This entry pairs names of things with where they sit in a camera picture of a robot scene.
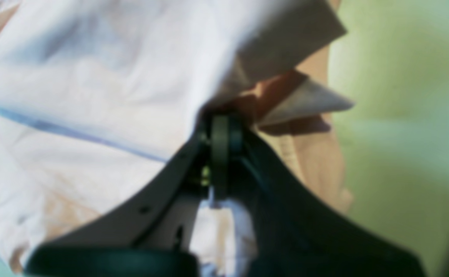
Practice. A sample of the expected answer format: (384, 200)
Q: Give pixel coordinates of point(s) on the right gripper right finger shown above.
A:
(297, 235)

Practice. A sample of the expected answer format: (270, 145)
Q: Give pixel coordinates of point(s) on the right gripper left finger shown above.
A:
(148, 235)

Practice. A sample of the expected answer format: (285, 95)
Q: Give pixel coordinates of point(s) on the pink T-shirt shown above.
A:
(97, 95)

